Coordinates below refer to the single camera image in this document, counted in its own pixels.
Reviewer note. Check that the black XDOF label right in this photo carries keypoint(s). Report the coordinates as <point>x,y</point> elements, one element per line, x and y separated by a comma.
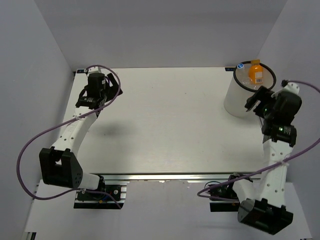
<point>229,69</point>

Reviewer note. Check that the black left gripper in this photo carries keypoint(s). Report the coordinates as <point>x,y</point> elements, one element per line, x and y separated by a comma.
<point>112,89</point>

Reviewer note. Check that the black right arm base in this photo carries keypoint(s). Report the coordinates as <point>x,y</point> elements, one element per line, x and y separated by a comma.
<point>227,200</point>

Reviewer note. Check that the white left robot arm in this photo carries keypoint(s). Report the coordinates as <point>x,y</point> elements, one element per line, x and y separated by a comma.
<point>59,164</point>

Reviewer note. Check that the black xdof label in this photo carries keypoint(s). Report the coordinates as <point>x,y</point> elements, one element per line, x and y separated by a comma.
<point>229,69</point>
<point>81,71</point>

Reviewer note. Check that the orange juice bottle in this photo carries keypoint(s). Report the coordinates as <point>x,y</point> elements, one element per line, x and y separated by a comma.
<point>255,72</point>

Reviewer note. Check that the clear bottle blue Pocari cap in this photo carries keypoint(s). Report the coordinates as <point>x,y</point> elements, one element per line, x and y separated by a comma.
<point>242,74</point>

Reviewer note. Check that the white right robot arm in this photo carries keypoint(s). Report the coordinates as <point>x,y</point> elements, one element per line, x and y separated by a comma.
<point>263,207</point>

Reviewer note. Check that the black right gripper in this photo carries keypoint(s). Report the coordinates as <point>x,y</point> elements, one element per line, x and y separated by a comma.
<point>262,95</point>

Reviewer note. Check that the aluminium table rail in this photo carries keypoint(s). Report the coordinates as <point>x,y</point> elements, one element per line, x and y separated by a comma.
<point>162,177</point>

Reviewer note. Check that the black XDOF label left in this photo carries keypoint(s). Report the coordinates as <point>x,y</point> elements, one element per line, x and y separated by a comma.
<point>81,71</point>

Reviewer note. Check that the white bin black rim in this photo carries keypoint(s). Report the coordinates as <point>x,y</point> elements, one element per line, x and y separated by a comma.
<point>237,93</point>

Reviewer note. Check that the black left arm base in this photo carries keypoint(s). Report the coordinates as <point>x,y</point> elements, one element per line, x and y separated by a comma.
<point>110,195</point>

